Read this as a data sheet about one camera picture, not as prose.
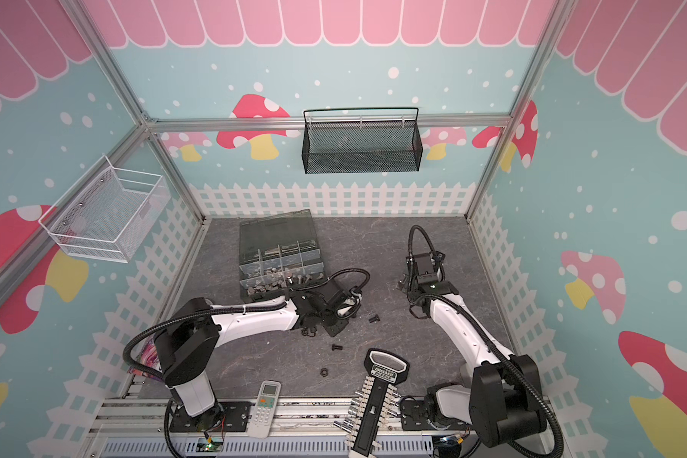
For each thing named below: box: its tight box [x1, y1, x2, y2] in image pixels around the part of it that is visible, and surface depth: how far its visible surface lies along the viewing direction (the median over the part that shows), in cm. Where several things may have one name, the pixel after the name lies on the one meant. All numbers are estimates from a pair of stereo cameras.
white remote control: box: [247, 379, 282, 439], surface depth 76 cm
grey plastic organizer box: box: [238, 208, 327, 301], surface depth 104 cm
